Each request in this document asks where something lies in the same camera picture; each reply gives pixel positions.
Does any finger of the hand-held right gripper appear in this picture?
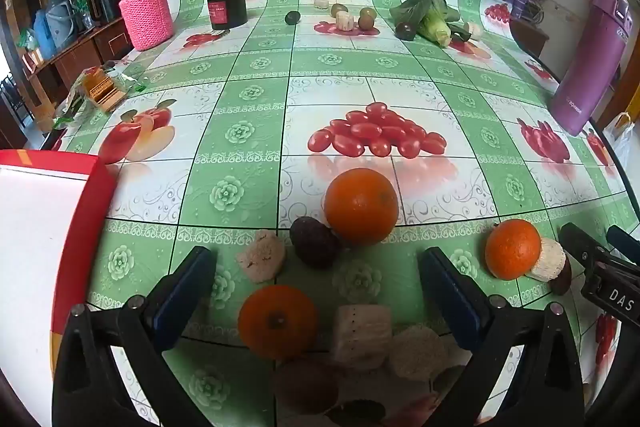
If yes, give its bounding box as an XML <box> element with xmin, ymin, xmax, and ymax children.
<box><xmin>606</xmin><ymin>226</ymin><xmax>640</xmax><ymax>266</ymax></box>
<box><xmin>558</xmin><ymin>222</ymin><xmax>610</xmax><ymax>275</ymax></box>

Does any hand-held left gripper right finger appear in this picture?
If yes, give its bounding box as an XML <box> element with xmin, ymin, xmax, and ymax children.
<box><xmin>419</xmin><ymin>246</ymin><xmax>587</xmax><ymax>427</ymax></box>

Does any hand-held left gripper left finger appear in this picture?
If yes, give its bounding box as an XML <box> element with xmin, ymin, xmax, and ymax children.
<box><xmin>52</xmin><ymin>246</ymin><xmax>218</xmax><ymax>427</ymax></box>

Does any irregular white sugarcane piece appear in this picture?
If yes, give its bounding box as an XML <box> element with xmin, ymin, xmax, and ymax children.
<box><xmin>236</xmin><ymin>229</ymin><xmax>287</xmax><ymax>284</ymax></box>

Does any small orange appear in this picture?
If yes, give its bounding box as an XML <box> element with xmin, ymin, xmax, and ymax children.
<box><xmin>484</xmin><ymin>219</ymin><xmax>542</xmax><ymax>281</ymax></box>
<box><xmin>238</xmin><ymin>285</ymin><xmax>320</xmax><ymax>360</ymax></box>

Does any white cube sugarcane piece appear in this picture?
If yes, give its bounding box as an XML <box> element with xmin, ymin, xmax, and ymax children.
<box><xmin>331</xmin><ymin>303</ymin><xmax>393</xmax><ymax>373</ymax></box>

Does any large orange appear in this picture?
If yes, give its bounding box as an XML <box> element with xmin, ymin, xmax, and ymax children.
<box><xmin>324</xmin><ymin>168</ymin><xmax>400</xmax><ymax>246</ymax></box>

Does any red tray with white inside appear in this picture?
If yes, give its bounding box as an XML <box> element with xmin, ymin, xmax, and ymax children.
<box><xmin>0</xmin><ymin>149</ymin><xmax>119</xmax><ymax>380</ymax></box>

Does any white plastic bag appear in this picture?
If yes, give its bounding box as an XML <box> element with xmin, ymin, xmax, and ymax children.
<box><xmin>602</xmin><ymin>112</ymin><xmax>640</xmax><ymax>178</ymax></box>

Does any green fruit-printed tablecloth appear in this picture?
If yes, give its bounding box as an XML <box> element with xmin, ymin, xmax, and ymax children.
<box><xmin>50</xmin><ymin>0</ymin><xmax>632</xmax><ymax>427</ymax></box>

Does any purple thermos bottle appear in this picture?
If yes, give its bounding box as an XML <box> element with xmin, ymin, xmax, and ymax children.
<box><xmin>547</xmin><ymin>0</ymin><xmax>633</xmax><ymax>138</ymax></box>

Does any clear packet of biscuits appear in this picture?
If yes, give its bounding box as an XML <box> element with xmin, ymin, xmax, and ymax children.
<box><xmin>52</xmin><ymin>66</ymin><xmax>136</xmax><ymax>128</ymax></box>

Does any wooden sideboard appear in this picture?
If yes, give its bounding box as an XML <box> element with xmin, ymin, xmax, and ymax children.
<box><xmin>20</xmin><ymin>14</ymin><xmax>136</xmax><ymax>108</ymax></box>

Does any green bok choy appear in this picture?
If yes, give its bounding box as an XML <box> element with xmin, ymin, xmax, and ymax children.
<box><xmin>390</xmin><ymin>0</ymin><xmax>473</xmax><ymax>48</ymax></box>

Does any black jar with red label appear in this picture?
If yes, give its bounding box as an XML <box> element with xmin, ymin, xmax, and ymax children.
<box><xmin>202</xmin><ymin>0</ymin><xmax>249</xmax><ymax>31</ymax></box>

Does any blue thermos jug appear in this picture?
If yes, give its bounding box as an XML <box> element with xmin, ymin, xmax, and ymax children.
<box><xmin>32</xmin><ymin>12</ymin><xmax>57</xmax><ymax>60</ymax></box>

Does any black thermos pot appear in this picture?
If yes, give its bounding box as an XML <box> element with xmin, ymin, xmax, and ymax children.
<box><xmin>89</xmin><ymin>0</ymin><xmax>121</xmax><ymax>24</ymax></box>

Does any grey kettle jug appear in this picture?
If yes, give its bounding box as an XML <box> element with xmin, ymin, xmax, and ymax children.
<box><xmin>45</xmin><ymin>0</ymin><xmax>78</xmax><ymax>38</ymax></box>

